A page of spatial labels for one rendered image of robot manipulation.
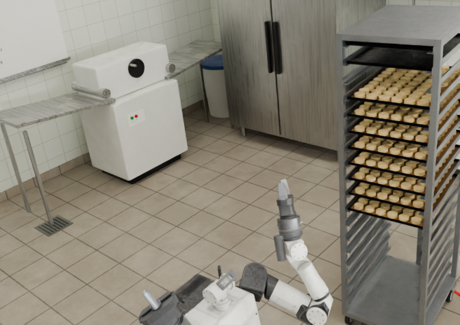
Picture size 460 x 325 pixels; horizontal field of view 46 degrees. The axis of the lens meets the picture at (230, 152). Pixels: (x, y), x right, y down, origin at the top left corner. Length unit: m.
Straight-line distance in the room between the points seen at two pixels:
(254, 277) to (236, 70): 3.75
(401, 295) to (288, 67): 2.53
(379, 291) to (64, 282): 2.26
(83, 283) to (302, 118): 2.54
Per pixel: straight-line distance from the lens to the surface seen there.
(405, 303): 3.52
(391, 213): 2.95
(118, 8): 6.08
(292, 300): 2.16
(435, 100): 2.54
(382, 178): 2.89
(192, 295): 2.11
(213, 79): 6.48
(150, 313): 1.63
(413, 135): 2.73
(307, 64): 5.08
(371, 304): 3.49
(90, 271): 4.32
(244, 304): 2.05
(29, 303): 4.23
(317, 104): 5.14
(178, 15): 6.64
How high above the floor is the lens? 2.45
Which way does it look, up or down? 25 degrees down
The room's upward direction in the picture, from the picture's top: 7 degrees counter-clockwise
